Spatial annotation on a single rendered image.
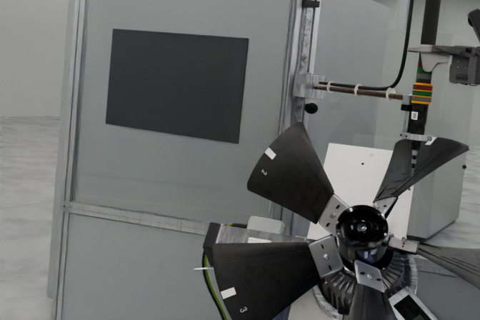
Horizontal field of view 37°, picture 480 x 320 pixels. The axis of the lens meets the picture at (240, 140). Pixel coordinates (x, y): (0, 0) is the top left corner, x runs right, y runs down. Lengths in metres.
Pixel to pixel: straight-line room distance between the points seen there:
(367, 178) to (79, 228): 1.19
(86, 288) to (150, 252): 0.30
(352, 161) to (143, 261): 0.95
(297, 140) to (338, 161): 0.31
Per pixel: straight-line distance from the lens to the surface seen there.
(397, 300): 1.75
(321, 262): 1.70
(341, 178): 2.06
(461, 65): 1.65
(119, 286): 2.74
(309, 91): 2.17
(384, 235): 1.65
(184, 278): 2.63
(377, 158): 2.10
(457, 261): 1.68
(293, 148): 1.81
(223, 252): 1.67
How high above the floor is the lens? 1.54
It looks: 5 degrees down
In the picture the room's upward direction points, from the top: 6 degrees clockwise
